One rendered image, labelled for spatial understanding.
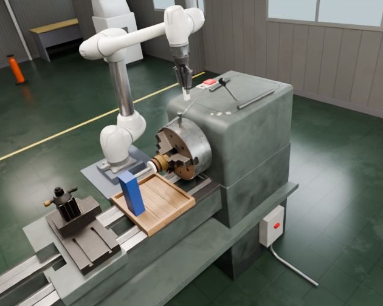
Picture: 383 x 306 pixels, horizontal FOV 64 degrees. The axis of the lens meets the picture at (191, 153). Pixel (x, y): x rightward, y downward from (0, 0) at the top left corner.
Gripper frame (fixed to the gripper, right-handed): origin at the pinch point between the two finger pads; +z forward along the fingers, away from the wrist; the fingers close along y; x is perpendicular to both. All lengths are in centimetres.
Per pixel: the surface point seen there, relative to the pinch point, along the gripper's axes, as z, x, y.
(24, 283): 51, -104, -1
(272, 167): 58, 38, 26
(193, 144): 18.1, -13.3, 16.8
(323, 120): 135, 235, -44
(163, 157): 23.5, -25.3, 6.4
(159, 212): 47, -39, 14
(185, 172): 35.6, -16.7, 11.3
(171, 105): 11.4, 0.4, -16.1
